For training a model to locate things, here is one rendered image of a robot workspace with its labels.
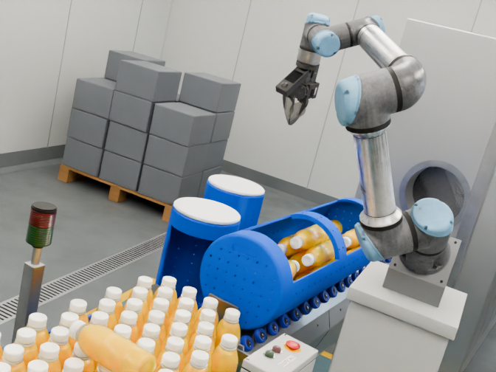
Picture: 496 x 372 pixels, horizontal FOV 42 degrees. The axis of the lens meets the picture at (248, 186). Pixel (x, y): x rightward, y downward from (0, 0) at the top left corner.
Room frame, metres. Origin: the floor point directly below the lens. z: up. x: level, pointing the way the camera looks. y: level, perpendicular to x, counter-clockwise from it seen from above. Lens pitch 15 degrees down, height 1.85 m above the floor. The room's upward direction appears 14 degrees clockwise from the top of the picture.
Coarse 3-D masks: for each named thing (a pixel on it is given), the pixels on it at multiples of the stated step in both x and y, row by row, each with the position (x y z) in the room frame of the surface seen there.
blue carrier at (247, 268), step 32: (288, 224) 2.28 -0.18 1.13; (320, 224) 2.10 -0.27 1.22; (352, 224) 2.52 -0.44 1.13; (224, 256) 1.79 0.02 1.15; (256, 256) 1.75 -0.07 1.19; (352, 256) 2.15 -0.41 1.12; (224, 288) 1.78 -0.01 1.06; (256, 288) 1.73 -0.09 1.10; (288, 288) 1.72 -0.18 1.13; (320, 288) 1.96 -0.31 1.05; (256, 320) 1.72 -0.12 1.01
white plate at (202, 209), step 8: (176, 200) 2.55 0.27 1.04; (184, 200) 2.57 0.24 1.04; (192, 200) 2.60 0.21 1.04; (200, 200) 2.63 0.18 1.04; (208, 200) 2.66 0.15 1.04; (176, 208) 2.46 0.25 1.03; (184, 208) 2.47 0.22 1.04; (192, 208) 2.49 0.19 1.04; (200, 208) 2.52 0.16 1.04; (208, 208) 2.55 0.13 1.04; (216, 208) 2.57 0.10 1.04; (224, 208) 2.60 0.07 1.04; (192, 216) 2.40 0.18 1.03; (200, 216) 2.42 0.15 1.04; (208, 216) 2.44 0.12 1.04; (216, 216) 2.47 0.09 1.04; (224, 216) 2.49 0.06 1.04; (232, 216) 2.52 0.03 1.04; (240, 216) 2.55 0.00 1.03; (224, 224) 2.43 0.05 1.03
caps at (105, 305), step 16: (80, 304) 1.40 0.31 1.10; (112, 304) 1.43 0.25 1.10; (32, 320) 1.28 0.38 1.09; (64, 320) 1.31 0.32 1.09; (96, 320) 1.35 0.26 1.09; (128, 320) 1.39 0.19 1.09; (0, 336) 1.19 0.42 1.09; (16, 336) 1.21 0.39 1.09; (32, 336) 1.21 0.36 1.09; (64, 336) 1.25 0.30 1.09; (128, 336) 1.33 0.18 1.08; (16, 352) 1.14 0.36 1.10; (48, 352) 1.17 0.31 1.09; (80, 352) 1.21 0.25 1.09; (0, 368) 1.08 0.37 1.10; (32, 368) 1.10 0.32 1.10; (64, 368) 1.14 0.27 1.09; (80, 368) 1.15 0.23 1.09
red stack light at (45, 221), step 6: (30, 210) 1.52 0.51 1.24; (30, 216) 1.52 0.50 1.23; (36, 216) 1.51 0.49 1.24; (42, 216) 1.51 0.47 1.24; (48, 216) 1.51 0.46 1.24; (54, 216) 1.53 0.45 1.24; (30, 222) 1.51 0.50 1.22; (36, 222) 1.51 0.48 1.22; (42, 222) 1.51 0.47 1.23; (48, 222) 1.52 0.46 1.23; (54, 222) 1.54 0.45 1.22; (42, 228) 1.51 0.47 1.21
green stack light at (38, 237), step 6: (30, 228) 1.51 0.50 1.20; (36, 228) 1.51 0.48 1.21; (48, 228) 1.52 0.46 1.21; (30, 234) 1.51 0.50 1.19; (36, 234) 1.51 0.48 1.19; (42, 234) 1.51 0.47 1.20; (48, 234) 1.52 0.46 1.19; (30, 240) 1.51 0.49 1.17; (36, 240) 1.51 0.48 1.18; (42, 240) 1.51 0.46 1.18; (48, 240) 1.52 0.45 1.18; (36, 246) 1.51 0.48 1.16; (42, 246) 1.51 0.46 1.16
